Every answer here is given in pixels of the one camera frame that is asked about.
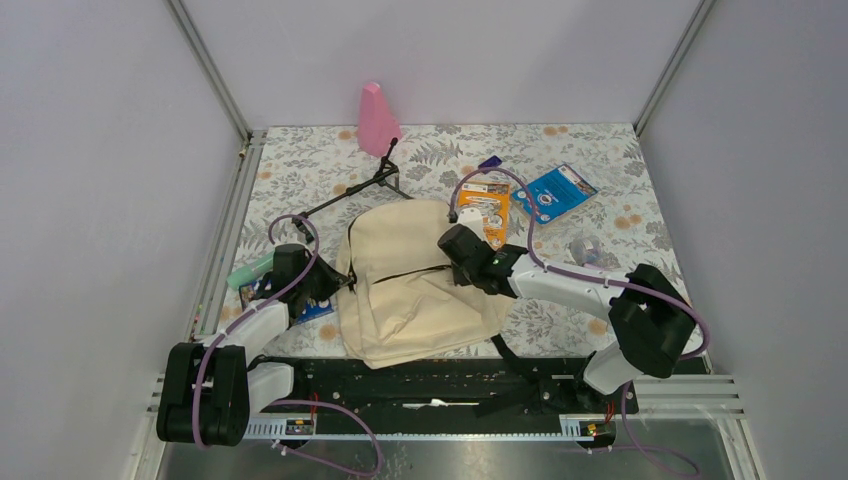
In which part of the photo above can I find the beige canvas backpack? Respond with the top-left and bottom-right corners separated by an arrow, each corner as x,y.
336,199 -> 514,369

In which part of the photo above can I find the orange booklet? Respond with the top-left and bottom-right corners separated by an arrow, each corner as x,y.
457,181 -> 511,250

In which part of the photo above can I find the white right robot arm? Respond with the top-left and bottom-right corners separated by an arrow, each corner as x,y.
438,191 -> 710,412

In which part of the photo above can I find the black compass tool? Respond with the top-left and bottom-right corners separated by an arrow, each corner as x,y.
291,137 -> 412,244

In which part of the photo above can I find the blue booklet right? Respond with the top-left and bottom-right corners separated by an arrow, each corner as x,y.
511,163 -> 598,225

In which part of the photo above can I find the small purple box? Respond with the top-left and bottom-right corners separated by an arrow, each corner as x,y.
478,155 -> 503,169

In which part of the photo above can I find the clear pen pack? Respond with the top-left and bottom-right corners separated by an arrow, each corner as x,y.
569,236 -> 603,265

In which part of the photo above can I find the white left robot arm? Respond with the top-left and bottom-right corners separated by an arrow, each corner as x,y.
156,243 -> 352,449

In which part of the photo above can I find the blue picture book left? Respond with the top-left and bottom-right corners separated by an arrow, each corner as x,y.
238,280 -> 334,326

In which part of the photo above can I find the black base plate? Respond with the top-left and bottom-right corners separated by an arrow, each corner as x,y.
254,356 -> 647,437

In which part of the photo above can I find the green tube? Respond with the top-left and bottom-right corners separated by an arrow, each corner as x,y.
226,252 -> 274,290

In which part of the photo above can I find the pink cone-shaped object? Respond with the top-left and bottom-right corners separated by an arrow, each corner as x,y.
357,82 -> 403,157

